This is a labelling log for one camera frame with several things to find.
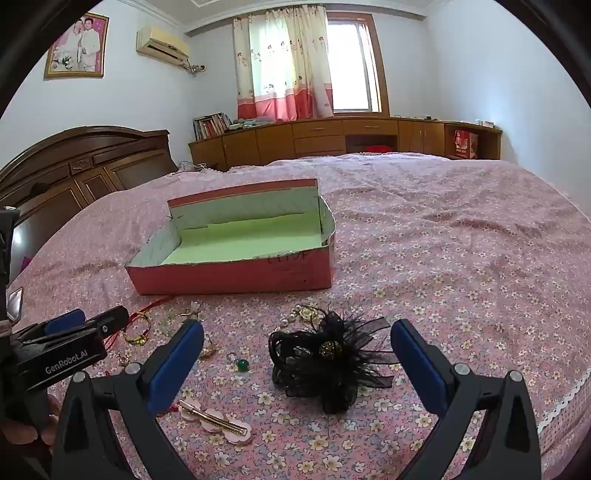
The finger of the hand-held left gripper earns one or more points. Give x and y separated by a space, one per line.
111 319
64 320

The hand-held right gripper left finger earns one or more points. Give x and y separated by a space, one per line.
178 364

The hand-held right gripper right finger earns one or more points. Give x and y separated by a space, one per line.
420 364

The small gold earring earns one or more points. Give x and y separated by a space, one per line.
208 353

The white flower jewelry piece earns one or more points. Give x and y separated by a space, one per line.
194 310

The green bead earring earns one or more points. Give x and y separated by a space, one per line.
243 366

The pink flower hair clip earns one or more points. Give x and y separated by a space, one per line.
214 421

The black feather hair accessory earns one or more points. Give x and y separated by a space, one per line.
323 364

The pink cardboard box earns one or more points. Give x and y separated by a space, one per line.
240 277

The person's left hand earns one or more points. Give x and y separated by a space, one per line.
44 422

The pink floral bedspread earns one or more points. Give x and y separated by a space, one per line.
438 240

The dark wooden headboard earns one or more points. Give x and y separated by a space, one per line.
83 170

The row of books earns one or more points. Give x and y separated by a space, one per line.
210 125

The red cloth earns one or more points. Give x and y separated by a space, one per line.
378 148

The white air conditioner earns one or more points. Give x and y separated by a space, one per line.
161 46

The pink patterned curtain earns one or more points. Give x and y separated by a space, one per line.
281 69

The wooden framed window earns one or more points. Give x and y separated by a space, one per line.
353 64

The wooden wall cabinet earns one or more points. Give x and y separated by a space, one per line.
277 141

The framed wall photo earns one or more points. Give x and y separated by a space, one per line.
78 44

